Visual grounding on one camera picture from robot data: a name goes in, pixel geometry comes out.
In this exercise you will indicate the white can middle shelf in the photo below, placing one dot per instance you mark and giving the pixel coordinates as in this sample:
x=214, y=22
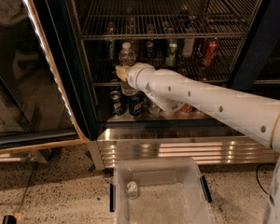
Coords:
x=188, y=47

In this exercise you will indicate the blue Pepsi can left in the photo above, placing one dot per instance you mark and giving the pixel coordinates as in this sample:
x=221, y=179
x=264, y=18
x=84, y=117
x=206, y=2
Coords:
x=117, y=107

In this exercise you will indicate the green bottle middle shelf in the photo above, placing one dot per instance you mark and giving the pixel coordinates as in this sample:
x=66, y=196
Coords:
x=110, y=42

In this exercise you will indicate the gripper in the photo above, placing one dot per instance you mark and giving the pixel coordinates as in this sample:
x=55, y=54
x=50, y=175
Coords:
x=132, y=74

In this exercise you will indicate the wire fridge shelf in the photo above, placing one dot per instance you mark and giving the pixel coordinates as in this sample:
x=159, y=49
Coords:
x=104, y=75
x=158, y=19

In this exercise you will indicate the white green soda can left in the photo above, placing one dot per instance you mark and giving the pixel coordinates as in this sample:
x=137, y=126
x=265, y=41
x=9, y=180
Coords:
x=153, y=108

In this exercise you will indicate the blue Pepsi can right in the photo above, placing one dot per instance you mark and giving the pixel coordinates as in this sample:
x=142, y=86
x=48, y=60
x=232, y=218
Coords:
x=135, y=105

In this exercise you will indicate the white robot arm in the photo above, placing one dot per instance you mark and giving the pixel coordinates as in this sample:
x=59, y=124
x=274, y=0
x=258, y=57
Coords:
x=255, y=116

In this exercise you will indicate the upper wire fridge shelf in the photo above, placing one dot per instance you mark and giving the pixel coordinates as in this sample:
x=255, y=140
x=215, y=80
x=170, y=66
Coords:
x=158, y=19

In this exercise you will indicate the orange soda can left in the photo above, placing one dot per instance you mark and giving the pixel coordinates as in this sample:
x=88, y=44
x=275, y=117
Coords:
x=186, y=108

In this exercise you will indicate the green soda can middle shelf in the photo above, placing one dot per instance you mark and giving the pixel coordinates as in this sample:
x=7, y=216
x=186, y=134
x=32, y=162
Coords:
x=171, y=52

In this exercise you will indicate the black round object on floor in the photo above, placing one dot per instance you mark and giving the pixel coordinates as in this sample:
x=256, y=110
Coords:
x=9, y=220

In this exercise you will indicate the stainless steel fridge base grille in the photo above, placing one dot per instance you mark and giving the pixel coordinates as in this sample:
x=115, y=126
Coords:
x=208, y=145

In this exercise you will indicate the blue pepsi can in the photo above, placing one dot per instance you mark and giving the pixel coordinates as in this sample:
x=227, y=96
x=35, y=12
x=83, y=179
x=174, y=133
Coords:
x=117, y=107
x=135, y=105

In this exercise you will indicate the middle wire fridge shelf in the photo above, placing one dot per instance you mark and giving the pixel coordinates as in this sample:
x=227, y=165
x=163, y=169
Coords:
x=104, y=75

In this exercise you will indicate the glass fridge door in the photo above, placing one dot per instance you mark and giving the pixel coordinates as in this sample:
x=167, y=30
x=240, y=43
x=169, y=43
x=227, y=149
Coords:
x=34, y=110

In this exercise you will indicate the clear plastic water bottle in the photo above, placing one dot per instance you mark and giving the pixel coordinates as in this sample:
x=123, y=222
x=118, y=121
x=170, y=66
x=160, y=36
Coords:
x=127, y=58

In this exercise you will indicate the red soda can middle shelf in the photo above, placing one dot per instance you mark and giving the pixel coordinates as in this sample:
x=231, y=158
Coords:
x=210, y=50

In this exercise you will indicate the small clear cup in bin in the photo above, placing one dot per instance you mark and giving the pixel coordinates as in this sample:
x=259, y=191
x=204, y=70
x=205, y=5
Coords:
x=132, y=190

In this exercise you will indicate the clear plastic storage bin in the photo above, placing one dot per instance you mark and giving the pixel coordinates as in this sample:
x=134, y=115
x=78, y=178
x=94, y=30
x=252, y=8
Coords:
x=170, y=191

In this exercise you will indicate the blue Pepsi can middle shelf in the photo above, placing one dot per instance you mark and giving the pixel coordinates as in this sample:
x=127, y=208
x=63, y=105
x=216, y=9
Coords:
x=150, y=51

